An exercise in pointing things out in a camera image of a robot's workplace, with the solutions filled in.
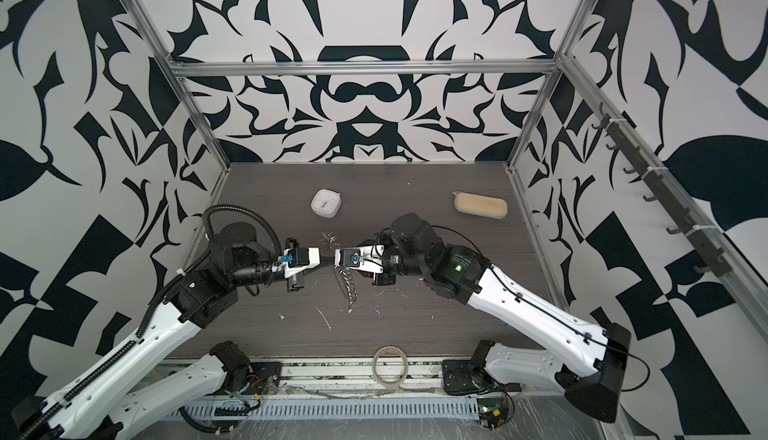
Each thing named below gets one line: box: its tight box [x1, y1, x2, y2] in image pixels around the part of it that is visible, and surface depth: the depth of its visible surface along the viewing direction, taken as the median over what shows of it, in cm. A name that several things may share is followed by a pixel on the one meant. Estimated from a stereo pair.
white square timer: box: [310, 188, 341, 219], surface depth 107 cm
